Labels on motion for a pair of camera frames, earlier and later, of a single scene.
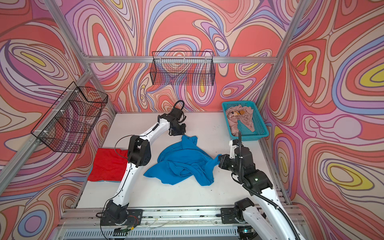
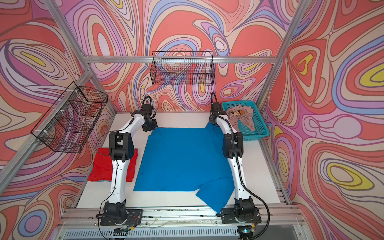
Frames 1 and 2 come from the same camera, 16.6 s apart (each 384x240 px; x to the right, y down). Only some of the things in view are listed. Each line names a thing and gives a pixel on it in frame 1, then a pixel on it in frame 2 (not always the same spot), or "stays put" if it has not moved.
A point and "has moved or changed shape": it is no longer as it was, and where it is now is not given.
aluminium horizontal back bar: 180,59 stays put
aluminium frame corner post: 283,52 stays put
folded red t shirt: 109,164 stays put
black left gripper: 183,132 -> 146,129
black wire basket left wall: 70,124 stays put
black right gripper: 224,162 -> 212,120
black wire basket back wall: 182,68 stays put
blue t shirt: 182,161 has moved or changed shape
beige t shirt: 244,114 stays put
